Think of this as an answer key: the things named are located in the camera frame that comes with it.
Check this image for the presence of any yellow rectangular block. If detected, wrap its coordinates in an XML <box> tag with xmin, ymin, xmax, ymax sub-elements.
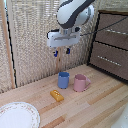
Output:
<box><xmin>49</xmin><ymin>89</ymin><xmax>65</xmax><ymax>103</ymax></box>

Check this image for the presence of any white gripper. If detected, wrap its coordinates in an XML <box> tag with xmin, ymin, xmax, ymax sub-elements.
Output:
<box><xmin>46</xmin><ymin>27</ymin><xmax>82</xmax><ymax>58</ymax></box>

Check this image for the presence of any metal drawer handle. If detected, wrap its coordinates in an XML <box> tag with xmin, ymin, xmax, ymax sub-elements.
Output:
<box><xmin>103</xmin><ymin>27</ymin><xmax>128</xmax><ymax>36</ymax></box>
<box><xmin>96</xmin><ymin>54</ymin><xmax>123</xmax><ymax>68</ymax></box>

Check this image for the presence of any dark brown drawer cabinet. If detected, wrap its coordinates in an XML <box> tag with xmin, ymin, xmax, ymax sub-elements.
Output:
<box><xmin>86</xmin><ymin>9</ymin><xmax>128</xmax><ymax>83</ymax></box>

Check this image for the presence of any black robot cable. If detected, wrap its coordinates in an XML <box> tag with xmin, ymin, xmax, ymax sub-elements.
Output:
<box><xmin>79</xmin><ymin>15</ymin><xmax>128</xmax><ymax>37</ymax></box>

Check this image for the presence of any bamboo screen panel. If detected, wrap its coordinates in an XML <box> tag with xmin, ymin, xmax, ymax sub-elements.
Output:
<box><xmin>61</xmin><ymin>0</ymin><xmax>128</xmax><ymax>73</ymax></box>
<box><xmin>7</xmin><ymin>0</ymin><xmax>63</xmax><ymax>88</ymax></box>

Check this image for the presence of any wooden post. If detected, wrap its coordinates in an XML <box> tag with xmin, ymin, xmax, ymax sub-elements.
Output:
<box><xmin>0</xmin><ymin>0</ymin><xmax>17</xmax><ymax>90</ymax></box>

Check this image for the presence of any white patterned plate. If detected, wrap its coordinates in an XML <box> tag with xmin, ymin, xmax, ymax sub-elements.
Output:
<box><xmin>0</xmin><ymin>101</ymin><xmax>41</xmax><ymax>128</ymax></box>

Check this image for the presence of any pink mug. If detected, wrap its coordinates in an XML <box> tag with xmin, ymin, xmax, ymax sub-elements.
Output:
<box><xmin>73</xmin><ymin>73</ymin><xmax>92</xmax><ymax>93</ymax></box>

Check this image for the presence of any blue cup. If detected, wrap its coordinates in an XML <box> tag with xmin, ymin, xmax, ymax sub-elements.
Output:
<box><xmin>57</xmin><ymin>71</ymin><xmax>71</xmax><ymax>90</ymax></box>

